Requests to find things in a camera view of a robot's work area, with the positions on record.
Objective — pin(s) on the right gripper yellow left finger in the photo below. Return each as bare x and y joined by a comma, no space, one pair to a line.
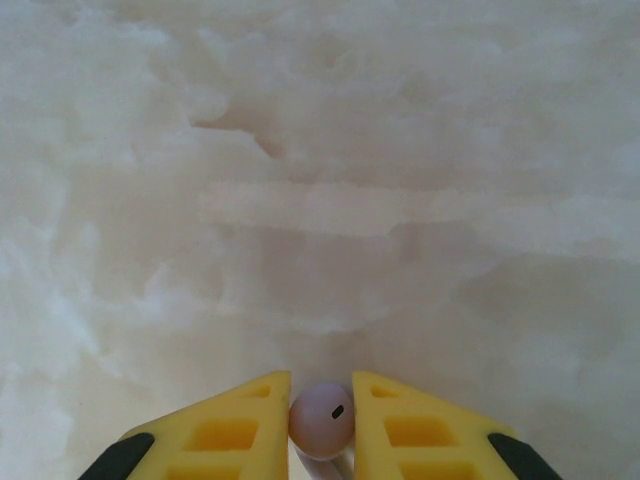
225,440

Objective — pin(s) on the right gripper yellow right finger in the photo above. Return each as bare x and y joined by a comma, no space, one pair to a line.
425,440

